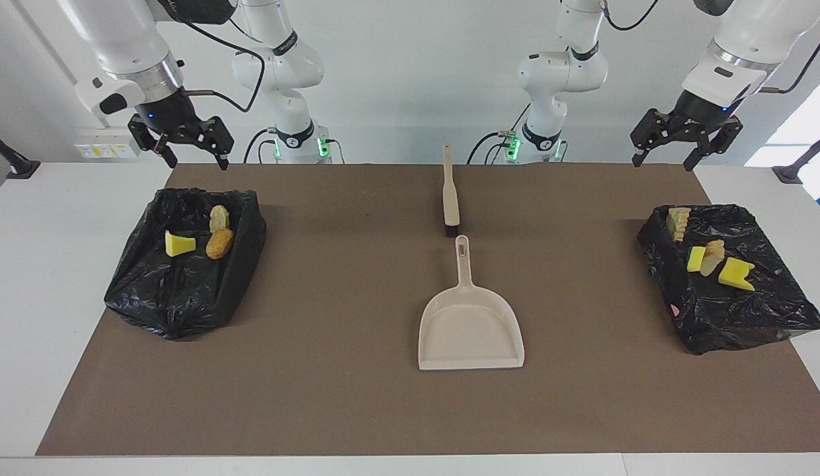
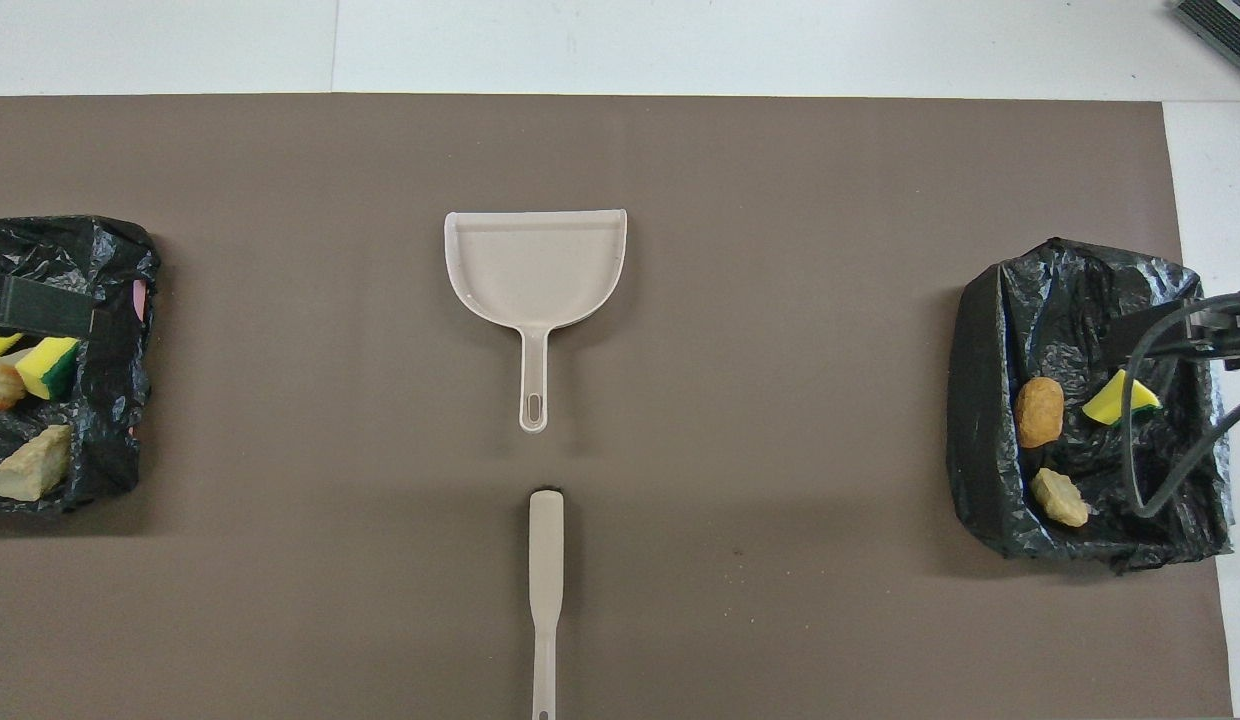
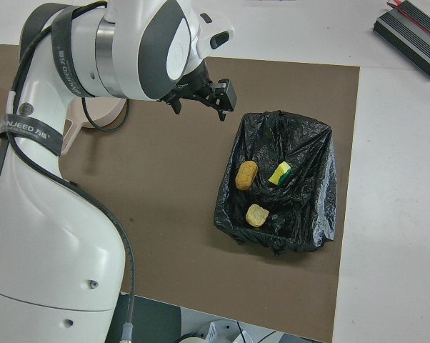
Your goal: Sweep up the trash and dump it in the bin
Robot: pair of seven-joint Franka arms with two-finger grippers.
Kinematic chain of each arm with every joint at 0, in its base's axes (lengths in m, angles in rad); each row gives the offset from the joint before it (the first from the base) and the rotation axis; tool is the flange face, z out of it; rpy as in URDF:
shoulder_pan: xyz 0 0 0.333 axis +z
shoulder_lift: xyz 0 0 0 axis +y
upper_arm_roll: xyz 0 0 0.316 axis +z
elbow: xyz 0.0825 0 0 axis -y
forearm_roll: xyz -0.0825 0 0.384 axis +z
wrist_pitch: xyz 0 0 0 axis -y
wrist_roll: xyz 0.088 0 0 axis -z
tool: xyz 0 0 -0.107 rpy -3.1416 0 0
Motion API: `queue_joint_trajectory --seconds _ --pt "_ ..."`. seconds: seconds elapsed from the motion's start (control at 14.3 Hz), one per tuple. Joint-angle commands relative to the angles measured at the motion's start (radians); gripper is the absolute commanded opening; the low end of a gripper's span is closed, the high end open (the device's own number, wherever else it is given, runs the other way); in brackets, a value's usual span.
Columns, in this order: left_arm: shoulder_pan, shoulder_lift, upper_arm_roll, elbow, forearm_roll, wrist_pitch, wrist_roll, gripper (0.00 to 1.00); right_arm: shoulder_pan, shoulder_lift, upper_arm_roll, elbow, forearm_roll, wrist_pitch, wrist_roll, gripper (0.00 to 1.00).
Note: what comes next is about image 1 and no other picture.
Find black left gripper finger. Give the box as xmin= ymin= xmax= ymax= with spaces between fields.
xmin=630 ymin=108 xmax=675 ymax=168
xmin=682 ymin=117 xmax=744 ymax=173

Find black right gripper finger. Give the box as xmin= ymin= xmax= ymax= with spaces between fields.
xmin=195 ymin=116 xmax=235 ymax=172
xmin=127 ymin=114 xmax=179 ymax=170

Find pale bread chunk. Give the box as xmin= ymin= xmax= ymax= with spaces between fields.
xmin=666 ymin=206 xmax=693 ymax=243

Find brown bread roll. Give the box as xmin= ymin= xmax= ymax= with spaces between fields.
xmin=206 ymin=228 xmax=235 ymax=260

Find yellow sponge wedge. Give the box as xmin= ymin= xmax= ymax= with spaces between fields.
xmin=165 ymin=229 xmax=197 ymax=257

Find orange striped croissant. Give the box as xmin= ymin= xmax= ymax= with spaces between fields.
xmin=699 ymin=239 xmax=726 ymax=278

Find yellow sponge block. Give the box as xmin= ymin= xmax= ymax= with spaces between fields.
xmin=717 ymin=257 xmax=757 ymax=292

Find beige brush black bristles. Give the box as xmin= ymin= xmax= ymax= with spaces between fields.
xmin=442 ymin=145 xmax=462 ymax=238

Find beige plastic dustpan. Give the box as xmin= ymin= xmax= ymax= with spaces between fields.
xmin=418 ymin=235 xmax=526 ymax=371

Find black bag lined open bin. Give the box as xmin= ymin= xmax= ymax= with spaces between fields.
xmin=104 ymin=188 xmax=267 ymax=341

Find black clamp stand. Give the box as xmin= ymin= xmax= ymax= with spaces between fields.
xmin=772 ymin=129 xmax=820 ymax=184
xmin=0 ymin=126 xmax=40 ymax=180

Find black bag covered box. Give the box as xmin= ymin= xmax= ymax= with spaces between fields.
xmin=637 ymin=204 xmax=820 ymax=356

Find brown table mat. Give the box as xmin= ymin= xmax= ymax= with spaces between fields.
xmin=35 ymin=163 xmax=820 ymax=457

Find black base cable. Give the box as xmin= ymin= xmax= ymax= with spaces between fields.
xmin=243 ymin=129 xmax=273 ymax=164
xmin=468 ymin=131 xmax=510 ymax=165

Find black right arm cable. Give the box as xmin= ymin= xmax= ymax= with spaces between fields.
xmin=175 ymin=13 xmax=267 ymax=113

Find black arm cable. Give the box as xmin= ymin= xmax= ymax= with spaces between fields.
xmin=759 ymin=43 xmax=820 ymax=95
xmin=175 ymin=13 xmax=267 ymax=113

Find white wall socket box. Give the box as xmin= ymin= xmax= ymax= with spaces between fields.
xmin=75 ymin=129 xmax=140 ymax=159

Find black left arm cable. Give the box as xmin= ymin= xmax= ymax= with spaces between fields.
xmin=759 ymin=43 xmax=820 ymax=95

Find white wall cable duct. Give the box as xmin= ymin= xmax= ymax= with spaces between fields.
xmin=13 ymin=0 xmax=110 ymax=130

